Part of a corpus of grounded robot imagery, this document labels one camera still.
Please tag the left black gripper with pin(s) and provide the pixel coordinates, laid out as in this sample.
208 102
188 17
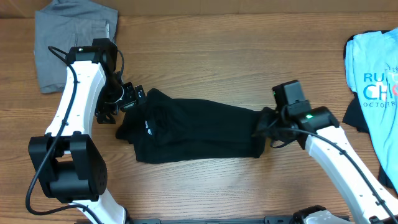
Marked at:
139 98

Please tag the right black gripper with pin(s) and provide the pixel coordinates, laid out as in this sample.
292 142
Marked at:
263 131

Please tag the black polo shirt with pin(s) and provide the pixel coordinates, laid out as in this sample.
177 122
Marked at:
166 129

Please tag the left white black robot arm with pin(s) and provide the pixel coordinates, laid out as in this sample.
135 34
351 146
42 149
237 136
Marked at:
69 169

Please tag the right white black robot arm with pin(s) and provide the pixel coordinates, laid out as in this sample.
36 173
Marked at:
322 137

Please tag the black garment under t-shirt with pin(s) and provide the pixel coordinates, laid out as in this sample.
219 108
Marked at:
354 115

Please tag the light blue printed t-shirt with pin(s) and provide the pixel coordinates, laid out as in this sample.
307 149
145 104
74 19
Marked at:
377 87

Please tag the brown cardboard backboard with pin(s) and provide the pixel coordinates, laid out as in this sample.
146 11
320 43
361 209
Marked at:
211 7

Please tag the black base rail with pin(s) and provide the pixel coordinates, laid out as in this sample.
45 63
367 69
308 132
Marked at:
266 220

